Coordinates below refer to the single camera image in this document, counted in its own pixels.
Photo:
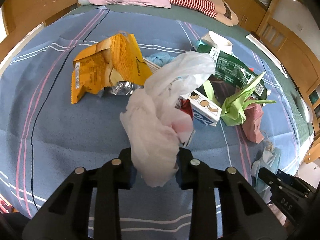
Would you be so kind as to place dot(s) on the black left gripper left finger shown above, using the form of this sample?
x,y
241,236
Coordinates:
x,y
65,215

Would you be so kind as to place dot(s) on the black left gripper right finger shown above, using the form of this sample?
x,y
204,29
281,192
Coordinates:
x,y
244,213

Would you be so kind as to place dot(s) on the light blue face mask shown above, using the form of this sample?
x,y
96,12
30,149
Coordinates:
x,y
270,159

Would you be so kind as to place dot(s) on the white plastic trash bag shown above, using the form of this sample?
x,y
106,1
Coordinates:
x,y
154,125

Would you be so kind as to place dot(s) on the orange chip bag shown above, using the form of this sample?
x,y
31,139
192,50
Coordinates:
x,y
106,63

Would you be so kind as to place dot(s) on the pink paper piece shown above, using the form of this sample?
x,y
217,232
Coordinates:
x,y
251,126

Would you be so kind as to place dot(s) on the green origami paper crane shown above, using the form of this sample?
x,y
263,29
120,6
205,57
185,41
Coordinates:
x,y
233,107

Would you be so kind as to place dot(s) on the white blue medicine box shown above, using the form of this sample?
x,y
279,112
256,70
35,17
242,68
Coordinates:
x,y
204,110

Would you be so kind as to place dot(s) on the green snack bag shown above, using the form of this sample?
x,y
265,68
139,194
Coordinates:
x,y
227,67

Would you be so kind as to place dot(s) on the white flat board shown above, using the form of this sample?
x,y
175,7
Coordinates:
x,y
268,53

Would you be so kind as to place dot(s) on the white paper cup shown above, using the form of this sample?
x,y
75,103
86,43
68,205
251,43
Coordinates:
x,y
214,40

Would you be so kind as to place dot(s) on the light blue fuzzy cloth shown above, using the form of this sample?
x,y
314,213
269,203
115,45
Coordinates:
x,y
160,59

